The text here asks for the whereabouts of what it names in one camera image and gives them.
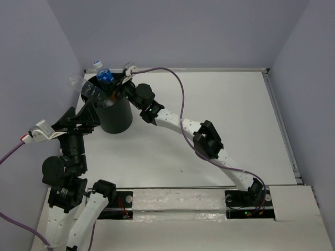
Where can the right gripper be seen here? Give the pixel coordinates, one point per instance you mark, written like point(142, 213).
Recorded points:
point(120, 84)

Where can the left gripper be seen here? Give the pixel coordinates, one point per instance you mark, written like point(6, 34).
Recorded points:
point(69, 123)

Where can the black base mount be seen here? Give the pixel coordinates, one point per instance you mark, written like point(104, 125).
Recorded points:
point(239, 206)
point(120, 208)

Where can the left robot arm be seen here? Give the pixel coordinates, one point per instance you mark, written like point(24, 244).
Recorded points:
point(67, 187)

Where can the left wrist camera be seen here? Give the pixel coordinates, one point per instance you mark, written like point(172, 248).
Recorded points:
point(40, 132)

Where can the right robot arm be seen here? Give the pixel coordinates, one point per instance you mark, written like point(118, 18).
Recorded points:
point(202, 137)

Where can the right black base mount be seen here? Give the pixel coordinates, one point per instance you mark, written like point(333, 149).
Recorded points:
point(239, 206)

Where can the clear long plastic bottle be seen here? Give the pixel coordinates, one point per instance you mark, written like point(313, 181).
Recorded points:
point(90, 91)

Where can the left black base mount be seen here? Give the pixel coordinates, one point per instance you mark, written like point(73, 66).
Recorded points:
point(120, 208)

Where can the orange plastic bottle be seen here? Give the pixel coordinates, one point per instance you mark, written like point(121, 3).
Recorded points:
point(114, 97)

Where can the blue label plastic bottle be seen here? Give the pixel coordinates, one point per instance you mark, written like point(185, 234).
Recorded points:
point(104, 75)

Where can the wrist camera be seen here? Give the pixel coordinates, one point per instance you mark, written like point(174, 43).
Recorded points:
point(128, 69)
point(40, 132)

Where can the black cylindrical bin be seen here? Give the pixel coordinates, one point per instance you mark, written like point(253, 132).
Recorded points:
point(116, 118)

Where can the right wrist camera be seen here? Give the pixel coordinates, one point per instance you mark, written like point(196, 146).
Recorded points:
point(128, 69)

